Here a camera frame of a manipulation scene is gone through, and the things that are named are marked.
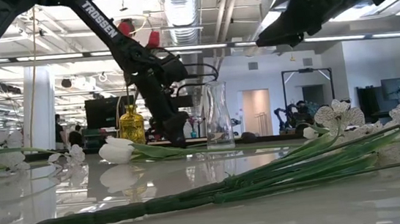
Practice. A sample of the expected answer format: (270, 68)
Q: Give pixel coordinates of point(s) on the yellow glass vase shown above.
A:
(132, 127)

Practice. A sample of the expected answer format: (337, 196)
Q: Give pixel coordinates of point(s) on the white artificial tulip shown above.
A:
(310, 133)
(116, 151)

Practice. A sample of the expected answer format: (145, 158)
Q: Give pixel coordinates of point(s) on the person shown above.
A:
(58, 131)
(75, 138)

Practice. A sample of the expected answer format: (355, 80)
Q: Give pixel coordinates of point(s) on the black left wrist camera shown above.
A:
(174, 68)

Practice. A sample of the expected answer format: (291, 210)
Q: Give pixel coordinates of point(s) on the ceiling light strip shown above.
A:
(197, 47)

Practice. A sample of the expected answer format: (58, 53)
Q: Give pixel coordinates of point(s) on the beige door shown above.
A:
(257, 114)

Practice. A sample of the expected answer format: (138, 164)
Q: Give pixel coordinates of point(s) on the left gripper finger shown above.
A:
(184, 122)
(175, 131)

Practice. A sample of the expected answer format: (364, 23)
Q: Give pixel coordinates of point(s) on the small blue vase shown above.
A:
(193, 134)

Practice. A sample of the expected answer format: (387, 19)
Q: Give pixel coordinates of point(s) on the clear glass vase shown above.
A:
(219, 117)

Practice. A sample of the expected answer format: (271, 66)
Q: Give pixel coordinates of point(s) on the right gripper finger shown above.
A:
(281, 42)
(294, 20)

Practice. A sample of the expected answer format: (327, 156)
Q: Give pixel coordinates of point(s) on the white blossom spray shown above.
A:
(9, 158)

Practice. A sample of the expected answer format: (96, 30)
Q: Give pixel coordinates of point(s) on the black ceiling camera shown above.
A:
(66, 82)

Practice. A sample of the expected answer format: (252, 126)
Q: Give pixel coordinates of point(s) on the black frame rig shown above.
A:
(306, 70)
(200, 74)

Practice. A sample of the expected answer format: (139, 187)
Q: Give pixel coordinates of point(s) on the background robot arms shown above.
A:
(296, 115)

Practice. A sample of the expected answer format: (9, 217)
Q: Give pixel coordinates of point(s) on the silver ventilation duct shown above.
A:
(181, 11)
(270, 0)

